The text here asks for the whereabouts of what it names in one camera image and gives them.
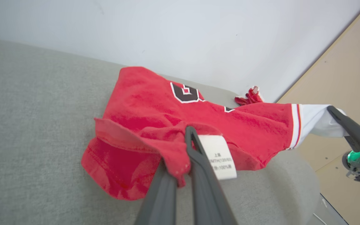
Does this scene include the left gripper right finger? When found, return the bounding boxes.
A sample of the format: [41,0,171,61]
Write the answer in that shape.
[184,126,238,225]

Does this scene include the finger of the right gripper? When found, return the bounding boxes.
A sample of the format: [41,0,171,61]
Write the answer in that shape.
[327,105,360,153]

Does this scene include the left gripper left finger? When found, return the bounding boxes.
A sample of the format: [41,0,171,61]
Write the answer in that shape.
[135,159,178,225]

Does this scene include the red basketball jersey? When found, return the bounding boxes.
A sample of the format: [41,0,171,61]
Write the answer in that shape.
[81,66,349,200]

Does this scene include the grey fabric sofa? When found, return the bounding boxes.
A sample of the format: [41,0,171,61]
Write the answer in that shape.
[0,35,321,225]

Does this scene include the thin white floor cable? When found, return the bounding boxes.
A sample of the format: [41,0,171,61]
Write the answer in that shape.
[312,212,328,225]

